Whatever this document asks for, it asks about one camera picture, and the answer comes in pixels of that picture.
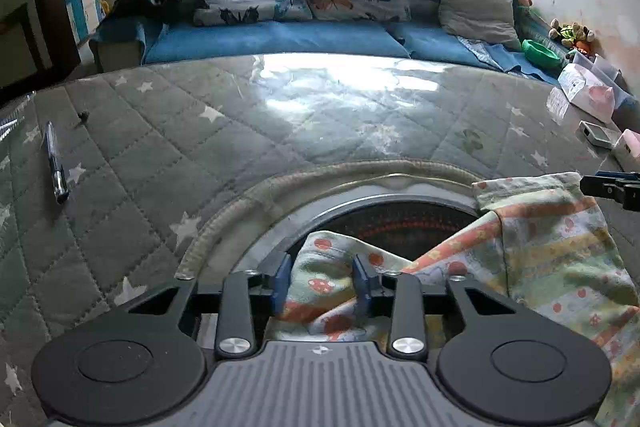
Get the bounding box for green bowl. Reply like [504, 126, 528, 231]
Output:
[521, 39, 567, 68]

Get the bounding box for washing machine drum opening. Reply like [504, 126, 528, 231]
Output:
[286, 192, 482, 269]

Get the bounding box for grey cushion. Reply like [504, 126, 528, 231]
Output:
[438, 0, 524, 52]

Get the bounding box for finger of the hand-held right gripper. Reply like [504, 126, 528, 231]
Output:
[580, 170, 640, 211]

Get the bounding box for pink tissue box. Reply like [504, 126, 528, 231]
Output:
[556, 51, 632, 124]

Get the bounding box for mushroom print pastel garment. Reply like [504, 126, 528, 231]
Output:
[264, 172, 640, 427]

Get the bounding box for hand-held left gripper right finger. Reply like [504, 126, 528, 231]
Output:
[352, 254, 532, 362]

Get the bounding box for blue sofa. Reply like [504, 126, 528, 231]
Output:
[90, 0, 568, 86]

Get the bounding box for small plush toys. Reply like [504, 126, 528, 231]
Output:
[548, 18, 597, 56]

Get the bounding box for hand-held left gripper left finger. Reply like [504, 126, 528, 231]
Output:
[114, 252, 294, 361]

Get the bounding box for pink white box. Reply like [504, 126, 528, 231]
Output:
[612, 129, 640, 171]

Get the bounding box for grey star quilted table cover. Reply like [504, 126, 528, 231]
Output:
[0, 52, 640, 427]

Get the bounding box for blue storage cabinet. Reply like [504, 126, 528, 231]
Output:
[62, 0, 107, 44]

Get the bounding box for black pen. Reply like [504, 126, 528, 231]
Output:
[45, 121, 70, 204]

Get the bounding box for light blue blanket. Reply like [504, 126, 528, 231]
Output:
[456, 36, 562, 84]

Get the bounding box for small grey device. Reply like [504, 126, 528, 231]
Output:
[578, 120, 622, 150]

